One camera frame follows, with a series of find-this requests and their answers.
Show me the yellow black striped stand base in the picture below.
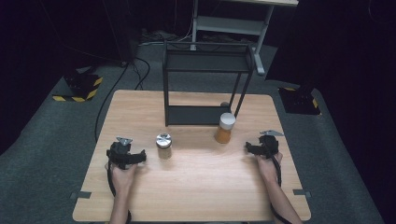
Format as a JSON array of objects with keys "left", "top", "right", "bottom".
[
  {"left": 277, "top": 86, "right": 321, "bottom": 116},
  {"left": 51, "top": 73, "right": 104, "bottom": 103}
]

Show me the left hand-held gripper black cable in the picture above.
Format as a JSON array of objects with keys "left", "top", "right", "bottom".
[{"left": 106, "top": 161, "right": 133, "bottom": 224}]

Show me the grey tape strip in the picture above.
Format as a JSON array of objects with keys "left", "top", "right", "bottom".
[
  {"left": 292, "top": 189, "right": 312, "bottom": 199},
  {"left": 69, "top": 190, "right": 92, "bottom": 200}
]

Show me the person's left hand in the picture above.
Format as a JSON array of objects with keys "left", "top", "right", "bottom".
[{"left": 105, "top": 161, "right": 138, "bottom": 194}]

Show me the person's right hand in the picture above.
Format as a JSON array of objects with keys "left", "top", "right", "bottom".
[{"left": 255, "top": 151, "right": 284, "bottom": 185}]

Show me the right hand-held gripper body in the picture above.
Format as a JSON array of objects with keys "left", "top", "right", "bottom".
[{"left": 259, "top": 130, "right": 285, "bottom": 160}]

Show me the black metal shelf rack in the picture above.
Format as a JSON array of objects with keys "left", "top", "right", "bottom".
[{"left": 162, "top": 41, "right": 257, "bottom": 128}]

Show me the glass jar with silver lid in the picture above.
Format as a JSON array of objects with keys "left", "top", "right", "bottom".
[{"left": 155, "top": 133, "right": 173, "bottom": 161}]

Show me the orange jar with white lid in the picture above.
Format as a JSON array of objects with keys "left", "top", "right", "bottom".
[{"left": 214, "top": 112, "right": 237, "bottom": 145}]

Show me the right hand-held gripper black cable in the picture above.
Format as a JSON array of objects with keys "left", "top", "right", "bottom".
[{"left": 269, "top": 154, "right": 293, "bottom": 224}]

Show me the hand-held gripper black cable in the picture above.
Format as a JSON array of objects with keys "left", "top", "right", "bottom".
[
  {"left": 106, "top": 161, "right": 133, "bottom": 224},
  {"left": 269, "top": 154, "right": 293, "bottom": 224}
]

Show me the grey cable bundle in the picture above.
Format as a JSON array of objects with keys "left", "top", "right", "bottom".
[{"left": 138, "top": 28, "right": 192, "bottom": 47}]

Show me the long black floor cable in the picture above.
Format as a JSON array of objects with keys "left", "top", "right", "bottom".
[{"left": 93, "top": 62, "right": 130, "bottom": 143}]

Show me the short black floor cable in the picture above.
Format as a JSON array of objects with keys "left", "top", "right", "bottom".
[{"left": 134, "top": 57, "right": 151, "bottom": 91}]

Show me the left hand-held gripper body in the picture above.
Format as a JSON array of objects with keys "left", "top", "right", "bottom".
[{"left": 106, "top": 136, "right": 138, "bottom": 171}]

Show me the white metal desk frame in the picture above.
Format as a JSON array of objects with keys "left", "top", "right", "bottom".
[{"left": 190, "top": 0, "right": 300, "bottom": 77}]

